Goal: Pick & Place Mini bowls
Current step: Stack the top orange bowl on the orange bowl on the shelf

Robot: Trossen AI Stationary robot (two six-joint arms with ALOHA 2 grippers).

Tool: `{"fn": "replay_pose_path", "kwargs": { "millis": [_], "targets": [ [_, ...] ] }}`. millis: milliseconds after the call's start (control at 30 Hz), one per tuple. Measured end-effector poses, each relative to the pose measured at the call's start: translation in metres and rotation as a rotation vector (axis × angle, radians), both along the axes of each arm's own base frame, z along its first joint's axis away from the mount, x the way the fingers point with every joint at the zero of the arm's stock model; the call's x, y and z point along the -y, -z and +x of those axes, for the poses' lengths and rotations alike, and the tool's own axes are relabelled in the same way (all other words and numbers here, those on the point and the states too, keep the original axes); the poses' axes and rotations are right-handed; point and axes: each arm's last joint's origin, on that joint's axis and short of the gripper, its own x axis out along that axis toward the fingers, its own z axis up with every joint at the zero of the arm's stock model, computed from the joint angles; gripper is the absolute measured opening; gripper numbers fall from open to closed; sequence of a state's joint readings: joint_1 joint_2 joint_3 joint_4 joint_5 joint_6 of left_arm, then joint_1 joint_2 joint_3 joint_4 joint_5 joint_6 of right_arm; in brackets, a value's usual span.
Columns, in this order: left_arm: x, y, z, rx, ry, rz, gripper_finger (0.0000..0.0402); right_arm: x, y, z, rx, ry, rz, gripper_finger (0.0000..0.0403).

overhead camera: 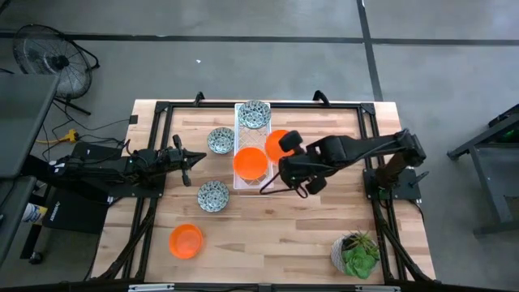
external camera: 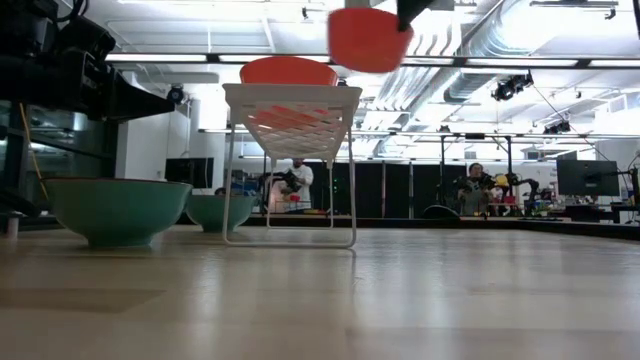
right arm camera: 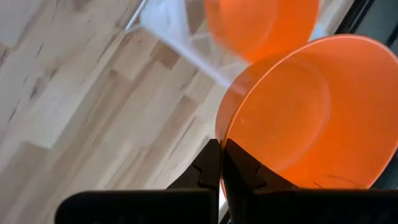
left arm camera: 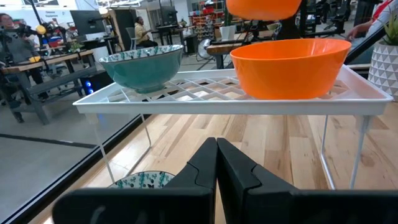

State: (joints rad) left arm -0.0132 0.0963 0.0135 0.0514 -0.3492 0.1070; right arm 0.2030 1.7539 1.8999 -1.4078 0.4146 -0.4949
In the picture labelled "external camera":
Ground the black chair back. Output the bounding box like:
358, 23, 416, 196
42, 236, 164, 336
422, 204, 461, 220

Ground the black computer monitor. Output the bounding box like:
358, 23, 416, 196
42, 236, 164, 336
164, 157, 215, 190
555, 158, 621, 198

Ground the white wire mesh rack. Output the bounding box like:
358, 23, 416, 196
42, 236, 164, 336
221, 82, 364, 250

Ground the teal bowl with patterned inside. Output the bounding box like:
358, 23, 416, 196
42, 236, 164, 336
43, 177, 194, 249
184, 193, 259, 234

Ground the black partition panel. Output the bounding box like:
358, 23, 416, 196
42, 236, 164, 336
304, 160, 454, 219

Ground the silver ceiling duct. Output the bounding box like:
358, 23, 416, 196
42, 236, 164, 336
442, 0, 531, 104

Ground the orange plastic mini bowl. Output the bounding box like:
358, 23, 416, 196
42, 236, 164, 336
239, 55, 340, 132
327, 6, 415, 74

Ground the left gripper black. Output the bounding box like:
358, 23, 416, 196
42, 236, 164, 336
54, 15, 177, 123

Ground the black aluminium table frame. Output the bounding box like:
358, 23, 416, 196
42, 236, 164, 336
174, 213, 640, 242

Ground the person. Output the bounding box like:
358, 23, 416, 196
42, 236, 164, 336
457, 162, 496, 217
279, 158, 315, 214

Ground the thin yellow rod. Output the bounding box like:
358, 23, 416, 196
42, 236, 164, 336
18, 102, 50, 201

